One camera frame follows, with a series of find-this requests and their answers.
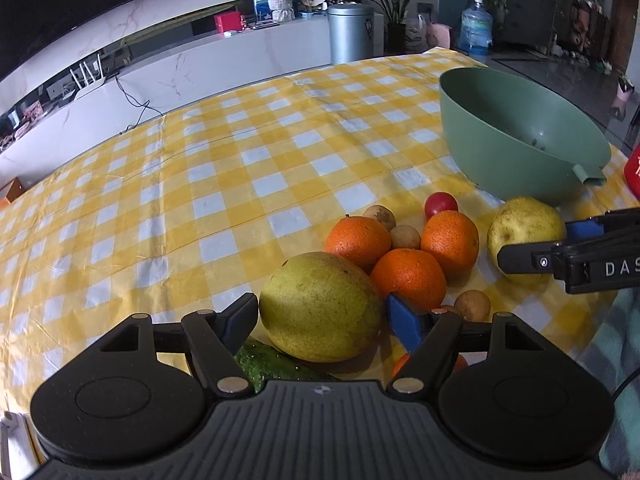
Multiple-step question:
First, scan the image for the yellow pear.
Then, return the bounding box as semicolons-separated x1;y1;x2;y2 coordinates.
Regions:
487;196;566;286

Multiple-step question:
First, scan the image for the green cucumber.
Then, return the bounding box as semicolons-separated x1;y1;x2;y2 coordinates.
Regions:
234;337;337;392

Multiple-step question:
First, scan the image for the orange tangerine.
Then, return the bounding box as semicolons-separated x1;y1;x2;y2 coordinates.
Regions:
370;248;447;312
324;217;392;273
421;210;480;282

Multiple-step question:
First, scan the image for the large yellow-green pear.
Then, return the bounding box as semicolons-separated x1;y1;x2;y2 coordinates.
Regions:
259;252;384;363

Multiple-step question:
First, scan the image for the red cherry tomato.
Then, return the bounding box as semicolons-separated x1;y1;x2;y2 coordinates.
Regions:
423;192;459;219

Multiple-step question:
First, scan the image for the green plastic colander bowl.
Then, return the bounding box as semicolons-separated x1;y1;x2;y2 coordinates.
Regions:
439;66;611;206

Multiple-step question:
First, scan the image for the yellow white checkered tablecloth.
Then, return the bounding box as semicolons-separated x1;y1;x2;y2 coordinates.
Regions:
0;45;633;413

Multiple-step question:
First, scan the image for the dark grey drawer cabinet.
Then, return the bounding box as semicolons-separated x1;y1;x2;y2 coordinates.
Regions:
501;0;555;47

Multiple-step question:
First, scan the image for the blue water jug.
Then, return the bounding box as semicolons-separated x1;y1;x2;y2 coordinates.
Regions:
458;0;492;55

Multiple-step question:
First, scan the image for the pink piggy bank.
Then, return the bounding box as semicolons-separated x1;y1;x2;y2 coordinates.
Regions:
425;23;451;50

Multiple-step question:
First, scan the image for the orange cardboard box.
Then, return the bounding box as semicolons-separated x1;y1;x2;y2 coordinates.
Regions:
0;178;25;209

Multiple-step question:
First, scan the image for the white marble tv cabinet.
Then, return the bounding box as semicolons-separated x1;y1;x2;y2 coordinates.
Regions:
1;15;331;188

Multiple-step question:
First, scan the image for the white wifi router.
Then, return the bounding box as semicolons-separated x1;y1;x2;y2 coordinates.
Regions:
70;53;106;98

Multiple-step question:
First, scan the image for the potted green plant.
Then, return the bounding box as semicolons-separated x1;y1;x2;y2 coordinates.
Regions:
347;0;442;56

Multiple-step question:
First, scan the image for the silver metal trash bin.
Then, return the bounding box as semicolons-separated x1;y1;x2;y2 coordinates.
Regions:
326;3;374;65

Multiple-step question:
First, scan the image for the red box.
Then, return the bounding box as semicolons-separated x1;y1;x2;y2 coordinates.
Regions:
214;11;244;34

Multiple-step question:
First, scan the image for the black power cable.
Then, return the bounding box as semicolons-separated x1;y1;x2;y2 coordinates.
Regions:
113;74;164;137

